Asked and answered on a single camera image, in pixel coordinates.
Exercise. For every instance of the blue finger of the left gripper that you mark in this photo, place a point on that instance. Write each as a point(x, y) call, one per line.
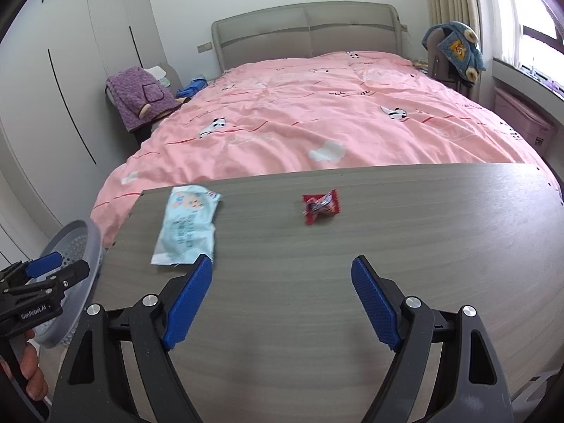
point(44, 265)
point(62, 279)

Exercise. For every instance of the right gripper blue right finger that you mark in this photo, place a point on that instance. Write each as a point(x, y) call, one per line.
point(374, 296)

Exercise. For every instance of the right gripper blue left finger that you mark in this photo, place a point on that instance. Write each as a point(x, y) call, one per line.
point(182, 298)

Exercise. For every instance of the light blue wet wipes pack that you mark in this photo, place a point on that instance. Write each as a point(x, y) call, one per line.
point(187, 230)

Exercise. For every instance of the red candy wrapper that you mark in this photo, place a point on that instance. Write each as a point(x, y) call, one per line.
point(316, 205)

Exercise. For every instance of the grey perforated trash basket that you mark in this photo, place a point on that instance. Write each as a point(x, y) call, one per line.
point(72, 257)

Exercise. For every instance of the person's left hand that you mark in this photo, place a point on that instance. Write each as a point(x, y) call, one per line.
point(37, 388)

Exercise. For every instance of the white wardrobe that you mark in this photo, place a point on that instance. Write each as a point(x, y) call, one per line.
point(61, 135)

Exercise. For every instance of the grey chair left of bed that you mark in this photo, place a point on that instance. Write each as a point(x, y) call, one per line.
point(163, 88)

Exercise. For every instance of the purple fleece garment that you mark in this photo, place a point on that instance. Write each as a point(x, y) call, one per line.
point(138, 96)

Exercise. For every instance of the pink duvet with cartoon dogs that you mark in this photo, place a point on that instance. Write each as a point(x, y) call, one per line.
point(342, 110)

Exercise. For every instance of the blue item on nightstand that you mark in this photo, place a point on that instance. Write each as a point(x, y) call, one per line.
point(194, 87)

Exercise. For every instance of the pink storage box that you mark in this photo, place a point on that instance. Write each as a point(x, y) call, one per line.
point(536, 130)

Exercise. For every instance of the chair right of bed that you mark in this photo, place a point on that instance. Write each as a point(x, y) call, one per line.
point(440, 68)

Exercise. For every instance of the blue bear jacket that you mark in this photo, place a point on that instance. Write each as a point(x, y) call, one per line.
point(461, 48)

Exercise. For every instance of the grey upholstered headboard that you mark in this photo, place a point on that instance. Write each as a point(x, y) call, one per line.
point(306, 30)

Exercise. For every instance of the wall switch plate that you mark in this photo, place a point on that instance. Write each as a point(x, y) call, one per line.
point(205, 47)

